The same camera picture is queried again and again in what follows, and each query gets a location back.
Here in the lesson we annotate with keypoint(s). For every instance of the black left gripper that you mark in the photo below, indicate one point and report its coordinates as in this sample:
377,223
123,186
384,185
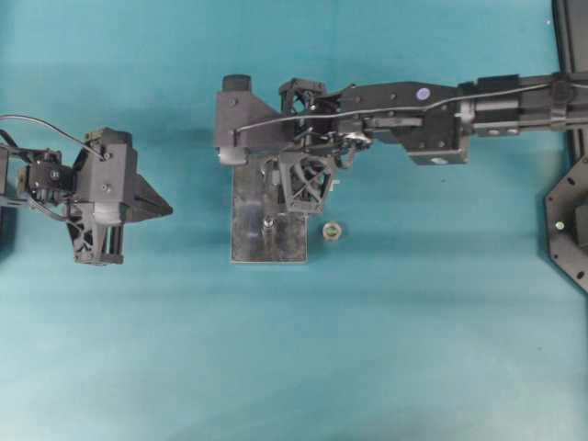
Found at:
93,243

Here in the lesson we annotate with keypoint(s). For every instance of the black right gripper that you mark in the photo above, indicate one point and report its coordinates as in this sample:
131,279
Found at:
327,130

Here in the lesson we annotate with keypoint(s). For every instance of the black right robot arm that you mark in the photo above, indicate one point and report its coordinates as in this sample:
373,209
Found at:
433,124

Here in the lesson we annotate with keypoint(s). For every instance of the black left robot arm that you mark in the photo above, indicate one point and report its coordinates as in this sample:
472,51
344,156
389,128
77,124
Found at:
37,185

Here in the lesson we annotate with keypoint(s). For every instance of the threaded steel shaft front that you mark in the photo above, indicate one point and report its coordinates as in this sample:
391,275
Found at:
268,226

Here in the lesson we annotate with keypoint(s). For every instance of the grey metal base block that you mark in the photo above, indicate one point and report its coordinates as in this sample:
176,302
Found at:
255,194

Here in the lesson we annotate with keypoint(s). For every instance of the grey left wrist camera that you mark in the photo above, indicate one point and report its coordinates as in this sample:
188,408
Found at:
124,195

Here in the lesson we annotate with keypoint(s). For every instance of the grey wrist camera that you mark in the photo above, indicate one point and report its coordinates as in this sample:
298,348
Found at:
124,195
237,107

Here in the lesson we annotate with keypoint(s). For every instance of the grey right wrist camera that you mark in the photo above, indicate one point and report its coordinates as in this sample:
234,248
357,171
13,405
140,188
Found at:
237,107

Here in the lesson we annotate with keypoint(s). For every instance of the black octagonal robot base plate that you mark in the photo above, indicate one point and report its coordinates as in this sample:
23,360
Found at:
566,222

